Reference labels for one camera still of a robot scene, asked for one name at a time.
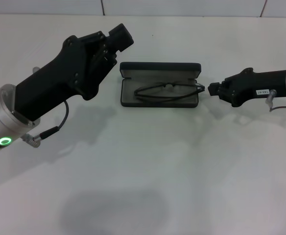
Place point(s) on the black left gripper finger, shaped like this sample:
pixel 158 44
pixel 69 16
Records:
pixel 122 39

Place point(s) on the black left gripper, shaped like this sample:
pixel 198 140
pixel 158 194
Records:
pixel 54 83

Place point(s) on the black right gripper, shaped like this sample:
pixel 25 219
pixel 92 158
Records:
pixel 255 85

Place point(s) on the black glasses case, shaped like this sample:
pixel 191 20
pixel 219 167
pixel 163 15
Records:
pixel 157 73

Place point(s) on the black glasses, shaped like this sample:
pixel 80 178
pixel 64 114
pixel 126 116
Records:
pixel 199 86

